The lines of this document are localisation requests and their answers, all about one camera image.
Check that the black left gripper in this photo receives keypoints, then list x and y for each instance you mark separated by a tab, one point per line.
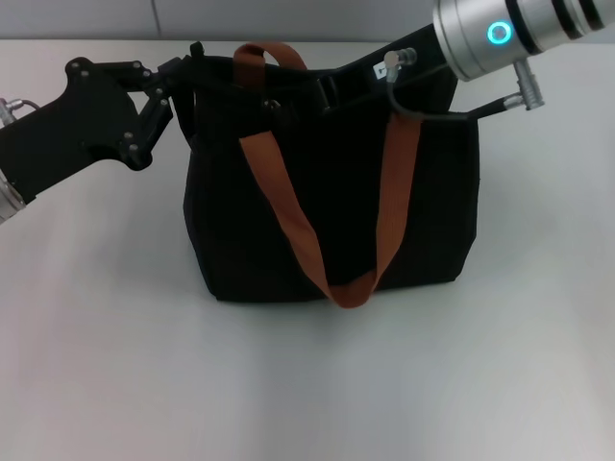
72	129

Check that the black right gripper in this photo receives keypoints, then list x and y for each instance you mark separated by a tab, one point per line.
427	48

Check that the silver metal zipper pull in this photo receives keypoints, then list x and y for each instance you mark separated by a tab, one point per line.
271	104

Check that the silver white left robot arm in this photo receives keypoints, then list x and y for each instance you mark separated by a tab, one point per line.
7	201

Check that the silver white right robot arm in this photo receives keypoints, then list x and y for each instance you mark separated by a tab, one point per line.
461	29

